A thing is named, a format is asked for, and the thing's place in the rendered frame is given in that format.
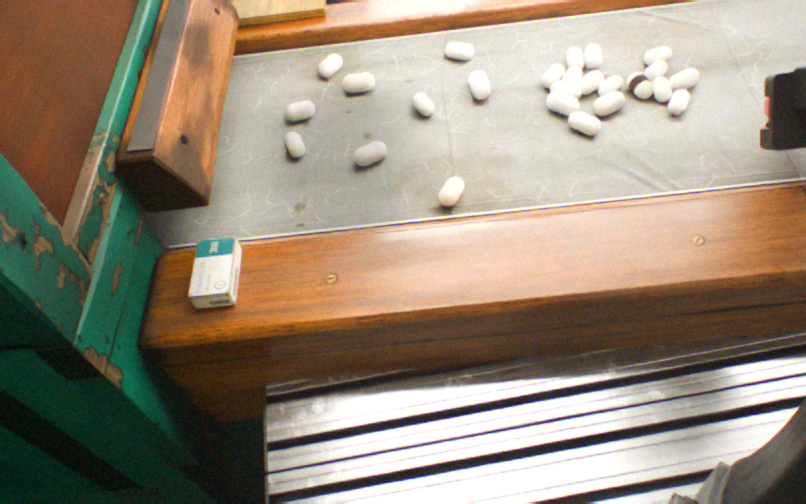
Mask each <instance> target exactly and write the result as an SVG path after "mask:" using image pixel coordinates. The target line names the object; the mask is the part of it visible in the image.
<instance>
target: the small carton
mask: <svg viewBox="0 0 806 504"><path fill-rule="evenodd" d="M241 254H242V249H241V247H240V245H239V243H238V241H237V238H236V237H227V238H218V239H208V240H199V241H197V247H196V253H195V259H194V265H193V271H192V276H191V282H190V288H189V294H188V298H189V299H190V301H191V302H192V304H193V305H194V306H195V308H196V309H200V308H210V307H220V306H229V305H235V304H236V297H237V289H238V280H239V271H240V262H241Z"/></svg>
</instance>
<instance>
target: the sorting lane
mask: <svg viewBox="0 0 806 504"><path fill-rule="evenodd" d="M450 42H459V43H468V44H470V45H472V47H473V48H474V55H473V57H472V58H471V59H470V60H467V61H464V60H459V59H451V58H449V57H448V56H447V55H446V53H445V48H446V46H447V44H449V43H450ZM589 44H598V45H599V46H600V47H601V49H602V59H603V62H602V65H601V66H600V67H599V68H598V69H596V71H600V72H601V73H602V74H603V76H604V81H605V80H607V79H608V78H609V77H611V76H613V75H618V76H620V77H621V78H622V79H623V86H622V88H621V89H620V90H619V91H618V92H620V93H622V94H623V96H624V98H625V102H624V105H623V106H622V107H621V108H620V109H618V110H616V111H614V112H612V113H610V114H608V115H606V116H599V115H597V114H596V113H595V112H594V109H593V105H594V102H595V101H596V100H597V99H598V98H600V97H601V96H600V95H599V94H598V88H597V89H596V90H595V91H593V92H592V93H590V94H588V95H583V94H581V96H580V98H579V99H578V102H579V110H578V111H582V112H584V113H586V114H588V115H590V116H593V117H596V118H597V119H598V120H599V121H600V124H601V128H600V130H599V132H598V133H597V134H595V135H586V134H584V133H582V132H580V131H578V130H575V129H573V128H571V127H570V125H569V123H568V119H569V116H567V115H564V114H561V113H558V112H555V111H552V110H550V109H549V108H548V107H547V104H546V99H547V97H548V95H549V94H551V93H550V89H548V88H546V87H544V86H543V84H542V81H541V80H542V76H543V75H544V73H545V72H546V71H547V70H548V69H549V68H550V66H551V65H553V64H561V65H562V66H563V67H564V69H565V73H566V72H567V70H568V67H567V63H566V58H565V54H566V52H567V50H568V49H569V48H571V47H578V48H579V49H580V50H581V51H582V54H583V58H584V50H585V48H586V47H587V46H588V45H589ZM663 46H666V47H669V48H670V49H671V51H672V57H671V59H670V60H669V61H668V62H666V63H667V66H668V69H667V71H666V73H665V74H664V75H662V76H661V77H665V78H666V79H667V80H668V81H669V80H670V78H671V77H672V76H673V75H675V74H677V73H679V72H681V71H683V70H685V69H688V68H693V69H695V70H697V71H698V73H699V81H698V82H697V83H696V84H695V85H694V86H692V87H690V88H688V89H686V91H687V92H688V93H689V95H690V100H689V102H688V104H687V107H686V110H685V111H684V112H683V113H682V114H680V115H674V114H672V113H670V111H669V110H668V105H669V102H670V100H671V98H670V99H669V100H668V101H666V102H659V101H657V100H656V99H655V96H654V93H652V95H651V96H650V97H648V98H646V99H640V98H638V97H637V96H635V95H634V94H633V92H632V91H631V90H630V89H629V87H628V85H627V79H628V77H629V76H630V75H631V74H632V73H634V72H641V73H643V74H644V71H645V70H646V69H647V68H648V67H649V65H647V64H645V62H644V59H643V57H644V54H645V53H646V52H647V51H648V50H651V49H654V48H659V47H663ZM331 54H338V55H339V56H340V57H341V58H342V60H343V64H342V67H341V68H340V69H339V70H338V71H336V72H335V73H334V74H333V75H332V76H330V77H327V78H325V77H322V76H321V75H320V74H319V73H318V65H319V64H320V63H321V62H322V61H323V60H325V59H326V58H327V57H328V56H329V55H331ZM801 66H806V0H704V1H695V2H687V3H679V4H670V5H662V6H653V7H645V8H636V9H628V10H619V11H611V12H603V13H594V14H586V15H577V16H569V17H560V18H552V19H544V20H535V21H527V22H518V23H510V24H501V25H493V26H485V27H476V28H468V29H459V30H451V31H442V32H434V33H426V34H417V35H409V36H400V37H392V38H383V39H375V40H367V41H358V42H350V43H341V44H333V45H324V46H316V47H308V48H299V49H291V50H282V51H274V52H265V53H257V54H249V55H240V56H233V61H232V67H231V72H230V77H229V83H228V88H227V93H226V98H225V101H224V105H223V112H222V118H221V124H220V129H219V135H218V142H217V149H216V156H215V164H214V171H213V176H212V184H211V193H210V200H209V205H208V206H205V207H197V208H188V209H179V210H177V211H176V216H175V221H174V226H173V231H172V236H171V240H170V245H169V250H173V249H179V248H189V247H197V241H199V240H208V239H218V238H227V237H236V238H237V241H238V242H245V241H254V240H263V239H272V238H282V237H291V236H300V235H310V234H319V233H328V232H338V231H347V230H356V229H366V228H375V227H384V226H394V225H403V224H412V223H421V222H431V221H440V220H449V219H459V218H468V217H477V216H487V215H496V214H505V213H515V212H524V211H533V210H542V209H552V208H561V207H570V206H580V205H589V204H598V203H608V202H617V201H626V200H636V199H645V198H654V197H663V196H673V195H682V194H691V193H701V192H710V191H719V190H729V189H738V188H747V187H757V186H766V185H775V184H784V183H794V182H803V181H806V148H800V149H791V150H782V151H774V150H765V149H762V148H761V147H760V129H761V128H764V127H765V124H766V122H768V117H767V116H766V115H765V113H764V101H765V99H766V98H767V97H764V81H765V78H766V77H767V76H768V75H771V74H778V73H785V72H787V71H789V70H795V68H796V67H801ZM477 70H481V71H483V72H484V73H485V74H486V75H487V78H488V81H489V84H490V87H491V92H490V94H489V96H488V97H487V98H485V99H482V100H479V99H476V98H475V97H474V96H473V95H472V92H471V88H470V85H469V81H468V79H469V76H470V74H471V73H472V72H474V71H477ZM364 72H367V73H370V74H371V75H373V77H374V79H375V85H374V87H373V88H372V89H371V90H370V91H366V92H357V93H349V92H347V91H346V90H345V89H344V88H343V84H342V83H343V80H344V78H345V77H346V76H347V75H350V74H357V73H364ZM417 93H424V94H426V95H427V96H428V98H429V99H430V100H431V101H432V102H433V104H434V111H433V113H432V114H431V115H429V116H423V115H421V114H420V112H419V111H418V110H417V109H416V107H415V106H414V104H413V97H414V96H415V95H416V94H417ZM305 100H307V101H310V102H312V103H313V104H314V106H315V113H314V115H313V116H312V117H310V118H307V119H303V120H299V121H295V122H293V121H289V120H288V119H287V118H286V117H285V114H284V111H285V108H286V107H287V106H288V105H289V104H292V103H296V102H301V101H305ZM289 132H296V133H298V134H299V135H300V137H301V139H302V142H303V144H304V146H305V153H304V154H303V156H301V157H299V158H295V157H292V156H291V155H290V154H289V152H288V149H287V147H286V145H285V143H284V138H285V136H286V134H288V133H289ZM374 141H380V142H382V143H384V144H385V146H386V148H387V154H386V156H385V157H384V158H383V159H382V160H379V161H376V162H374V163H372V164H370V165H368V166H360V165H358V164H357V163H356V162H355V160H354V153H355V151H356V150H357V149H358V148H360V147H363V146H365V145H368V144H370V143H372V142H374ZM451 177H459V178H461V179H462V180H463V182H464V190H463V192H462V194H461V195H460V197H459V199H458V200H457V202H456V203H455V204H454V205H452V206H444V205H442V204H441V203H440V201H439V197H438V196H439V192H440V191H441V189H442V187H443V186H444V184H445V183H446V181H447V180H448V179H449V178H451Z"/></svg>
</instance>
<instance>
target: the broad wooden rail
mask: <svg viewBox="0 0 806 504"><path fill-rule="evenodd" d="M238 243H239V245H240V247H241V249H242V254H241V262H240V271H239V280H238V289H237V297H236V304H235V305H229V306H220V307H210V308H200V309H196V308H195V306H194V305H193V304H192V302H191V301H190V299H189V298H188V294H189V288H190V282H191V276H192V271H193V265H194V259H195V253H196V247H189V248H179V249H173V250H170V251H168V252H165V253H163V254H161V255H160V256H159V257H158V258H157V260H156V264H155V269H154V274H153V278H152V283H151V288H150V292H149V297H148V302H147V306H146V311H145V315H144V320H143V325H142V329H141V334H140V339H139V343H138V344H139V345H140V346H141V347H142V348H143V349H144V351H145V352H146V353H147V354H148V355H149V356H150V357H151V358H152V359H153V361H154V362H155V363H156V364H157V365H158V366H159V367H160V368H161V370H162V371H163V372H164V373H165V374H166V375H167V376H168V377H169V378H170V380H171V381H172V382H173V383H174V384H175V385H176V386H177V387H178V389H179V390H180V391H181V392H182V393H183V394H184V395H185V396H186V398H187V399H188V400H189V401H190V402H191V403H192V404H193V405H194V406H195V408H196V409H197V410H198V411H199V412H200V413H201V414H202V415H203V417H204V418H205V419H206V420H207V421H208V422H209V423H210V424H218V423H228V422H238V421H249V420H259V419H264V413H263V384H265V383H273V382H283V381H293V380H303V379H315V378H324V377H333V376H344V375H354V374H364V373H374V372H384V371H394V370H404V369H416V368H418V370H416V371H411V372H405V373H400V374H394V375H389V376H383V377H378V378H384V377H410V376H420V375H430V374H438V373H443V372H449V371H454V370H460V369H465V368H471V367H476V366H482V365H487V364H493V363H498V362H504V361H509V360H514V359H520V358H526V357H535V356H545V355H555V354H566V353H576V352H586V351H596V350H606V349H616V348H628V347H636V346H646V345H656V344H666V343H676V342H686V341H696V340H707V339H717V338H727V337H737V336H747V335H757V334H767V333H777V332H787V331H797V330H806V181H803V182H794V183H784V184H775V185H766V186H757V187H747V188H738V189H729V190H719V191H710V192H701V193H691V194H682V195H673V196H663V197H654V198H645V199H636V200H626V201H617V202H608V203H598V204H589V205H580V206H570V207H561V208H552V209H542V210H533V211H524V212H515V213H505V214H496V215H487V216H477V217H468V218H459V219H449V220H440V221H431V222H421V223H412V224H403V225H394V226H384V227H375V228H366V229H356V230H347V231H338V232H328V233H319V234H310V235H300V236H291V237H282V238H272V239H263V240H254V241H245V242H238Z"/></svg>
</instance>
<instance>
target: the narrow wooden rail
mask: <svg viewBox="0 0 806 504"><path fill-rule="evenodd" d="M695 1H704V0H363V1H354V2H346V3H338V4H330V5H326V12H325V16H322V17H313V18H305V19H297V20H289V21H280V22H272V23H264V24H255V25H247V26H239V27H238V30H237V37H236V44H235V49H234V55H233V56H240V55H249V54H257V53H265V52H274V51H282V50H291V49H299V48H308V47H316V46H324V45H333V44H341V43H350V42H358V41H367V40H375V39H383V38H392V37H400V36H409V35H417V34H426V33H434V32H442V31H451V30H459V29H468V28H476V27H485V26H493V25H501V24H510V23H518V22H527V21H535V20H544V19H552V18H560V17H569V16H577V15H586V14H594V13H603V12H611V11H619V10H628V9H636V8H645V7H653V6H662V5H670V4H679V3H687V2H695Z"/></svg>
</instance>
